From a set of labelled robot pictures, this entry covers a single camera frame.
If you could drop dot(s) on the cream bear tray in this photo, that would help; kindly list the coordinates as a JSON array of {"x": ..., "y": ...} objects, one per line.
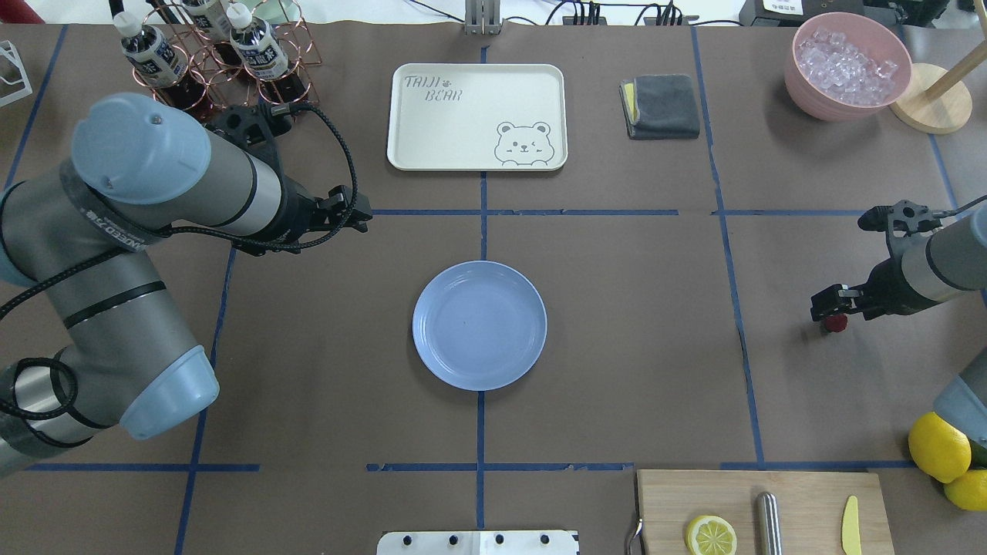
[{"x": 477, "y": 117}]

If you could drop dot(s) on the red cylinder bottle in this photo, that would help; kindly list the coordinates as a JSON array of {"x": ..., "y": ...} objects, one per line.
[{"x": 19, "y": 12}]

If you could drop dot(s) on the yellow lemon front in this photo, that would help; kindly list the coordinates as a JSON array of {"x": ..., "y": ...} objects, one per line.
[{"x": 939, "y": 449}]

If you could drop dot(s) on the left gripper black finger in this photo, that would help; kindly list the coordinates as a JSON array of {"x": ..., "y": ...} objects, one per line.
[{"x": 342, "y": 209}]

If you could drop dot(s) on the grey folded cloth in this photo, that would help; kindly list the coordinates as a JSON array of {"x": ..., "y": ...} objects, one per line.
[{"x": 660, "y": 107}]

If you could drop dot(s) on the dark drink bottle two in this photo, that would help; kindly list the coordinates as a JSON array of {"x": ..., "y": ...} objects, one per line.
[{"x": 217, "y": 56}]

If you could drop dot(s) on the lemon half slice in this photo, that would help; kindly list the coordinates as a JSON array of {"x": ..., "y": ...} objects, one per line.
[{"x": 710, "y": 534}]

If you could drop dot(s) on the dark drink bottle one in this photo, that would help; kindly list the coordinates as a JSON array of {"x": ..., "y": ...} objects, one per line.
[{"x": 160, "y": 66}]

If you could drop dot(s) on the copper wire bottle rack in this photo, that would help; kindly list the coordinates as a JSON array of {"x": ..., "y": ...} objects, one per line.
[{"x": 169, "y": 17}]

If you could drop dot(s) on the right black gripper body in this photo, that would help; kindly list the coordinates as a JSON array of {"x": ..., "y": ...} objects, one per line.
[{"x": 885, "y": 281}]

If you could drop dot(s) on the steel knife handle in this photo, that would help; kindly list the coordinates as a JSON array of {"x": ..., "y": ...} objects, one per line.
[{"x": 768, "y": 515}]

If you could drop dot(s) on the yellow lemon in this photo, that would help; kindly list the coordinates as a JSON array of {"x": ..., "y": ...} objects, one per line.
[
  {"x": 939, "y": 449},
  {"x": 968, "y": 492}
]

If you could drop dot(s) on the dark drink bottle three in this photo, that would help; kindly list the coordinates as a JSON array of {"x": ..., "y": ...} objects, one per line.
[{"x": 259, "y": 48}]

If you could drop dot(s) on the green bowl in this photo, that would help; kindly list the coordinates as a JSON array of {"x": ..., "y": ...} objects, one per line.
[{"x": 277, "y": 11}]

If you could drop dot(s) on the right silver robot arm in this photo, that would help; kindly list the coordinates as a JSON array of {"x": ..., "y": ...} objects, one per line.
[{"x": 926, "y": 273}]

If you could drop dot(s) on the yellow lemon back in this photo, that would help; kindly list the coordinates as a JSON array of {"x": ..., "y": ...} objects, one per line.
[{"x": 968, "y": 492}]

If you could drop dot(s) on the pink bowl with ice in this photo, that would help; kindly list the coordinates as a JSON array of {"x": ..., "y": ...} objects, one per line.
[{"x": 844, "y": 66}]

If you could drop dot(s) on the yellow plastic knife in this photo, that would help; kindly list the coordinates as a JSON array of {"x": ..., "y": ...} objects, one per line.
[{"x": 850, "y": 527}]

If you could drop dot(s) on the blue plate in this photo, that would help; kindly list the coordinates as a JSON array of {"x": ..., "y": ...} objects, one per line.
[{"x": 479, "y": 326}]

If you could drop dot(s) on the aluminium frame post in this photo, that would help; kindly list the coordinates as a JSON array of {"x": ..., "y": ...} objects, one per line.
[{"x": 482, "y": 17}]

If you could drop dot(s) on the red strawberry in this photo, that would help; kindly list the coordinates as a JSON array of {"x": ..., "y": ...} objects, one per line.
[{"x": 834, "y": 323}]

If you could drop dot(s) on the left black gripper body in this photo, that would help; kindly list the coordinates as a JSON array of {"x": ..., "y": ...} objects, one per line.
[{"x": 296, "y": 212}]

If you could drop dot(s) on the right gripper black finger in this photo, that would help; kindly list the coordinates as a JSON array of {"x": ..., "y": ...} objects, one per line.
[{"x": 835, "y": 300}]

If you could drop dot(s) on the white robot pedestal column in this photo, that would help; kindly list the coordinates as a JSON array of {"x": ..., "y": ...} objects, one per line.
[{"x": 480, "y": 542}]

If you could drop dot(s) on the white wire cup rack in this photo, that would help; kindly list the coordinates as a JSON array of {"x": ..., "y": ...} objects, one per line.
[{"x": 15, "y": 84}]

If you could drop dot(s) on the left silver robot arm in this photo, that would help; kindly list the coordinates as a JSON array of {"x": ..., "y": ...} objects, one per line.
[{"x": 140, "y": 172}]

